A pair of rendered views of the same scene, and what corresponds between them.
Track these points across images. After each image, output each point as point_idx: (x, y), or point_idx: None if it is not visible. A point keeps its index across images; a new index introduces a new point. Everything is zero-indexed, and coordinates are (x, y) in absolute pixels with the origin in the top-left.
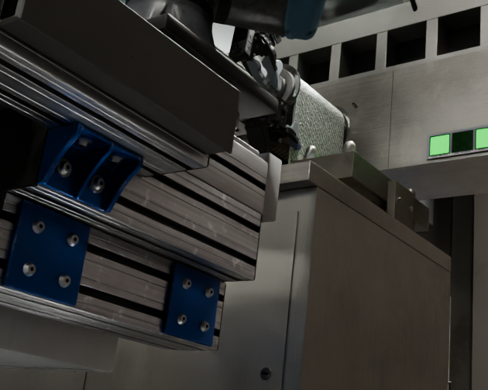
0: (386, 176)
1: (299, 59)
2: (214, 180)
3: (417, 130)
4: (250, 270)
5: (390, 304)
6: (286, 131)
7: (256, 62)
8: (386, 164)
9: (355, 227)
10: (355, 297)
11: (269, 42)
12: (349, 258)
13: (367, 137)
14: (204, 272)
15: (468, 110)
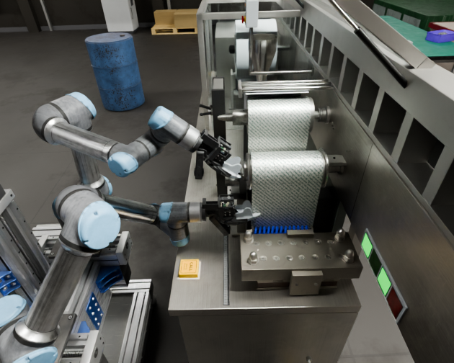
0: (290, 269)
1: (348, 62)
2: None
3: (365, 216)
4: None
5: (265, 335)
6: (229, 224)
7: (222, 164)
8: (349, 216)
9: (221, 320)
10: (226, 338)
11: (213, 168)
12: (217, 329)
13: (349, 184)
14: None
15: (388, 243)
